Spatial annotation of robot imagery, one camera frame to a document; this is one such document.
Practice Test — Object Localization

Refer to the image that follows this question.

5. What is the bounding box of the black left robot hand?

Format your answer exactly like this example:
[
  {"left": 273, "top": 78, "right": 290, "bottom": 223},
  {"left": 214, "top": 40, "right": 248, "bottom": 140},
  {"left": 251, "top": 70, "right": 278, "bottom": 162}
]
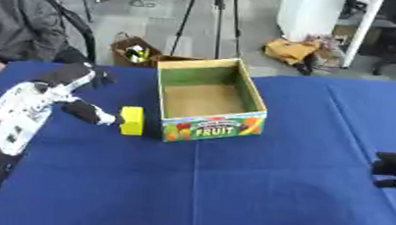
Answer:
[{"left": 28, "top": 58, "right": 131, "bottom": 128}]

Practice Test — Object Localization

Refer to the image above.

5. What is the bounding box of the yellow block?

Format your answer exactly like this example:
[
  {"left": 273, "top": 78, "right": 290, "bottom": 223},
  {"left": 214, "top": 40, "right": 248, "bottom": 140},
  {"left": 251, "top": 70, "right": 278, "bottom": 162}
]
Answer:
[{"left": 117, "top": 105, "right": 147, "bottom": 138}]

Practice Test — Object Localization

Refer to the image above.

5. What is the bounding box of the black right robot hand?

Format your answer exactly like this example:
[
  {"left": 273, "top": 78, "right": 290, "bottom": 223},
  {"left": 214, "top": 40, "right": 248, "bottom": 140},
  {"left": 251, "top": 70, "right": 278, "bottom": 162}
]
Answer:
[{"left": 367, "top": 149, "right": 396, "bottom": 197}]

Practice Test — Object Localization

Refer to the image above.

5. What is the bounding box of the person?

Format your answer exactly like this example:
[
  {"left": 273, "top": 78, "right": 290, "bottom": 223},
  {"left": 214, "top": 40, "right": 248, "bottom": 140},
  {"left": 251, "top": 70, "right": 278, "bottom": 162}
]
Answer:
[{"left": 0, "top": 0, "right": 73, "bottom": 87}]

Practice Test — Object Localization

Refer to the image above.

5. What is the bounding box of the black tripod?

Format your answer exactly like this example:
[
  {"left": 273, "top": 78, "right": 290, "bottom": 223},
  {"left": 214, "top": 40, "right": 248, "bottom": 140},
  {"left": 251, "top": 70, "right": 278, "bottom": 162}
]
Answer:
[{"left": 168, "top": 0, "right": 247, "bottom": 62}]

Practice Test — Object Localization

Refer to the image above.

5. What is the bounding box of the white cabinet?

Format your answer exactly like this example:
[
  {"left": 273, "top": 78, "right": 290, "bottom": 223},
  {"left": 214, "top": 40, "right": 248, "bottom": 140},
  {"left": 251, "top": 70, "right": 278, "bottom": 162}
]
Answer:
[{"left": 274, "top": 0, "right": 350, "bottom": 46}]

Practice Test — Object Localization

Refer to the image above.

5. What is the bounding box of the yellow bag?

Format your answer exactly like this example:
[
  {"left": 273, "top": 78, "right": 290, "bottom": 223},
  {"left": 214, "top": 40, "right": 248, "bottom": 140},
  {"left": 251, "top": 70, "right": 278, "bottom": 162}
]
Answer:
[{"left": 261, "top": 35, "right": 323, "bottom": 68}]

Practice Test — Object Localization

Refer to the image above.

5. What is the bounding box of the cardboard box with green inside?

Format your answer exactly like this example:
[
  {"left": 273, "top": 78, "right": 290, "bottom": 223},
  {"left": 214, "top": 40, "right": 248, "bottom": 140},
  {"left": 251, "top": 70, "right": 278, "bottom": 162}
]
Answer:
[{"left": 149, "top": 53, "right": 272, "bottom": 149}]

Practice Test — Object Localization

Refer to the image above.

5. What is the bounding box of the brown basket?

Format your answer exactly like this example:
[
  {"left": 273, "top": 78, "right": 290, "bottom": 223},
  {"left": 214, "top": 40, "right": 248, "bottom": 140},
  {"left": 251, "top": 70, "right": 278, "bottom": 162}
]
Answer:
[{"left": 107, "top": 30, "right": 165, "bottom": 69}]

